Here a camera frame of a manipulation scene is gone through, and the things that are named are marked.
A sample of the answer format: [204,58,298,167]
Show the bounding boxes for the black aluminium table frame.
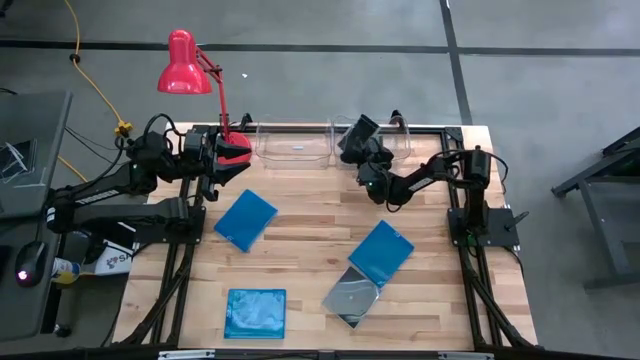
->
[112,122,540,360]

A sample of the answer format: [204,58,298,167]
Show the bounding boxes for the silver bracket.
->
[437,351,496,360]
[157,349,217,360]

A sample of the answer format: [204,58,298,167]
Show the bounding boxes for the clear plastic case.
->
[0,139,39,184]

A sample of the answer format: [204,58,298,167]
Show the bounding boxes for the clear plastic bin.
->
[254,117,335,169]
[330,115,414,169]

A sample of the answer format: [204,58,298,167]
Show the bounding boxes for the black clear jewel case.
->
[321,265,380,330]
[342,113,382,151]

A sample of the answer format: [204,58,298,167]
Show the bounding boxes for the black computer mouse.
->
[13,240,50,289]

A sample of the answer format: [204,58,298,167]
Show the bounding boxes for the yellow extension cord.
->
[62,0,135,139]
[56,155,89,184]

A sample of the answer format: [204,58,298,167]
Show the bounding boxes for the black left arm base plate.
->
[130,204,207,246]

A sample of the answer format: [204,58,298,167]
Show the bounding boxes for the red desk lamp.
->
[156,28,254,167]

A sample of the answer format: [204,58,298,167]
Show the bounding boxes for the grey metal table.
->
[551,124,640,291]

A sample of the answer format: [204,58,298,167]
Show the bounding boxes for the yellow blue can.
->
[51,257,82,286]

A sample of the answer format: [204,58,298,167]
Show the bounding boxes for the grey desk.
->
[0,89,74,221]

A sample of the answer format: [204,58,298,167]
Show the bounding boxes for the black floor cable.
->
[63,125,126,166]

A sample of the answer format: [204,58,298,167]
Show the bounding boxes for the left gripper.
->
[182,127,253,202]

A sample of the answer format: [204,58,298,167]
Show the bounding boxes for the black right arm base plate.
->
[447,207,522,250]

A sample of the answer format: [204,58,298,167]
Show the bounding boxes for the grey side table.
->
[0,212,66,342]

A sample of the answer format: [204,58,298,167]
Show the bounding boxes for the white printed cardboard box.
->
[92,234,137,277]

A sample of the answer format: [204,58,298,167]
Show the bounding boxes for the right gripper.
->
[339,137,399,206]

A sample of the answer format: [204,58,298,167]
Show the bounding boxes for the blue jewel case white swirls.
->
[223,288,288,341]

